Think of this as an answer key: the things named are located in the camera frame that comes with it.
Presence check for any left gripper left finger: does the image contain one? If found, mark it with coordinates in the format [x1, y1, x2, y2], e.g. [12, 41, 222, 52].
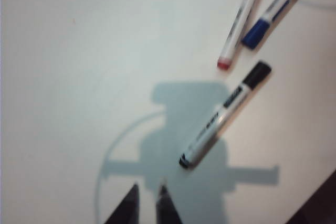
[103, 183, 140, 224]

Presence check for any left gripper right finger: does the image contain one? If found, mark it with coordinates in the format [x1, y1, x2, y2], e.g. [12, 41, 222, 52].
[155, 179, 184, 224]

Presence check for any black-capped whiteboard marker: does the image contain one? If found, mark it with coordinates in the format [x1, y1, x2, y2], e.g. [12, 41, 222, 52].
[178, 60, 272, 170]

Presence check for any red-capped whiteboard marker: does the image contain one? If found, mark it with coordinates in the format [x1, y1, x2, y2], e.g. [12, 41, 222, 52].
[217, 0, 270, 70]

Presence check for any blue-capped whiteboard marker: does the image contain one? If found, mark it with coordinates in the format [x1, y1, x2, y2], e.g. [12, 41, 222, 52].
[241, 0, 321, 50]

